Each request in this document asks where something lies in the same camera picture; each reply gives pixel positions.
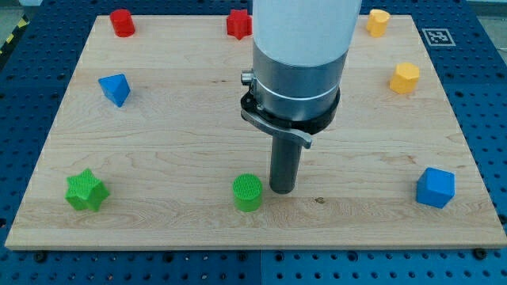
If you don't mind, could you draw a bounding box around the wooden board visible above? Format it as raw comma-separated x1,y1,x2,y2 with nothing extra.
6,15,506,251

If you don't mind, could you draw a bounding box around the blue cube block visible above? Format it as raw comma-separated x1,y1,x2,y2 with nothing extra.
416,167,456,209

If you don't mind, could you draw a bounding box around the black and white fiducial tag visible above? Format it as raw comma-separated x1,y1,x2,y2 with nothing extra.
422,28,456,47

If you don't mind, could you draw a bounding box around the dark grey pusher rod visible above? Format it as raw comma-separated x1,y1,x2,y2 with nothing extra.
269,137,302,194

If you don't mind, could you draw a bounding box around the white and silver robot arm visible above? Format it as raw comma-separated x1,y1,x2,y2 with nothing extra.
241,0,361,148

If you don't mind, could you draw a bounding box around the green star block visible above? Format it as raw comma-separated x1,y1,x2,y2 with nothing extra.
65,169,110,212

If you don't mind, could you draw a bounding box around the red cylinder block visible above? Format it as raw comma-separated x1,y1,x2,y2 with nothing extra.
109,9,135,37

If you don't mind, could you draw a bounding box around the blue triangle block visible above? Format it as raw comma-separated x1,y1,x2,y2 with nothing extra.
98,74,131,108

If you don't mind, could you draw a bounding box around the yellow hexagon block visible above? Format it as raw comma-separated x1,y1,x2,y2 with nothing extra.
389,62,420,94

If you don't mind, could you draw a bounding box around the red star block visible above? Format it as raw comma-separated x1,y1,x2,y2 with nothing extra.
226,9,253,40

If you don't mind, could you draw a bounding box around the green cylinder block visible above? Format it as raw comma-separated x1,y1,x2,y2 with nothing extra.
232,173,263,212

